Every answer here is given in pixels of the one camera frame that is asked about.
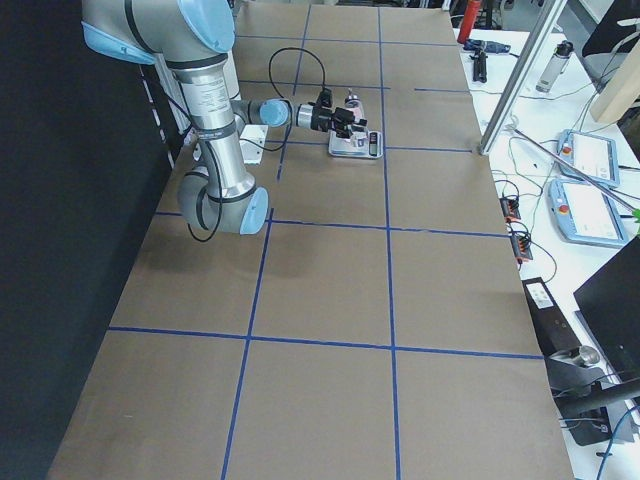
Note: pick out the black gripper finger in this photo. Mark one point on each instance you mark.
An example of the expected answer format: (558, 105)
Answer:
(358, 123)

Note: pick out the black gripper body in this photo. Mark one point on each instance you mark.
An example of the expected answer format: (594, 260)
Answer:
(318, 119)

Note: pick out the clear glass sauce bottle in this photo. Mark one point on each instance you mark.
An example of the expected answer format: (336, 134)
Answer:
(354, 104)

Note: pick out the pink paper cup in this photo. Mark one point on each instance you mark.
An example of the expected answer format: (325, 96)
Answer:
(359, 139)

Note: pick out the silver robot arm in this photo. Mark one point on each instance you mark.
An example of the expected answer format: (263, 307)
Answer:
(194, 38)

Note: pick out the digital kitchen scale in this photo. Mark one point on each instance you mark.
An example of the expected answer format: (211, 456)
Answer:
(341, 147)

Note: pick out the black folded tripod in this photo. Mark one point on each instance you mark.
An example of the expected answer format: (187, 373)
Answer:
(479, 71)

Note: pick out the orange black connector strip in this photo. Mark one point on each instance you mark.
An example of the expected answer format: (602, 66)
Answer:
(519, 234)

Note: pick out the clear bottle black cap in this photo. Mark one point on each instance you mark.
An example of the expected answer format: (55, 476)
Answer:
(556, 66)

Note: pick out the far teach pendant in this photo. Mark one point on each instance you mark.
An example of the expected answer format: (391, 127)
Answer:
(594, 155)

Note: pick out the teach pendant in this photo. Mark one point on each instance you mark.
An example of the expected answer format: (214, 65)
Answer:
(594, 155)
(584, 215)

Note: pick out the near teach pendant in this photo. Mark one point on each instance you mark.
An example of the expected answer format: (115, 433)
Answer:
(584, 215)

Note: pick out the metal reacher stick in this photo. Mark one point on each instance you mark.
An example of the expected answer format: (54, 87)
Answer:
(581, 175)

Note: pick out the black box white label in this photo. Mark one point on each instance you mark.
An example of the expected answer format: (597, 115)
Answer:
(553, 331)

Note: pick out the black monitor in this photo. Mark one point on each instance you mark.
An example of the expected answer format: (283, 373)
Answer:
(609, 305)

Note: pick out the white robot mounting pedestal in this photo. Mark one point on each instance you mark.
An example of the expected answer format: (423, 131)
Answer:
(252, 137)

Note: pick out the aluminium frame post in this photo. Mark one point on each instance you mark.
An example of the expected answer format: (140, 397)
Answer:
(549, 14)

